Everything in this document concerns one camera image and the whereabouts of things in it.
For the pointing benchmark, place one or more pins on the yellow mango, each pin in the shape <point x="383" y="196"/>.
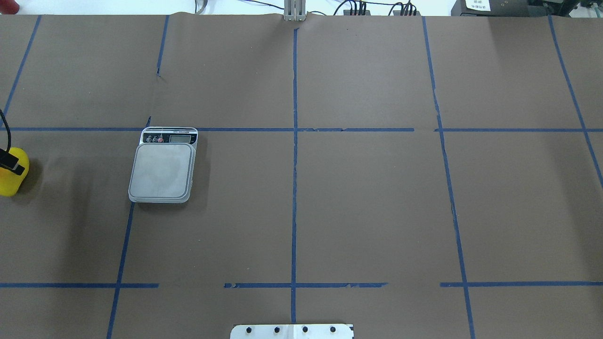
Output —
<point x="9" y="182"/>

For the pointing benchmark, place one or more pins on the aluminium frame post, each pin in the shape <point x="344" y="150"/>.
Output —
<point x="295" y="10"/>

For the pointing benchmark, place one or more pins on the far orange adapter board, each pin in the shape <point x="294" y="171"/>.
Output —
<point x="353" y="8"/>

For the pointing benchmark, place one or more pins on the digital kitchen scale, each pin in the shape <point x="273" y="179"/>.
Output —
<point x="163" y="165"/>

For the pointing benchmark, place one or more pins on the black computer box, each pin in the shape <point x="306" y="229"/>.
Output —
<point x="499" y="8"/>

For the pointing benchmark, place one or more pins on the red bottle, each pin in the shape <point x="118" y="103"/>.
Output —
<point x="9" y="7"/>

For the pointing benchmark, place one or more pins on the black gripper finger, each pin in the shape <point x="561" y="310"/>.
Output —
<point x="9" y="160"/>

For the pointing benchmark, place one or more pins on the white pedestal column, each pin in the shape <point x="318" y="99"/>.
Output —
<point x="293" y="331"/>

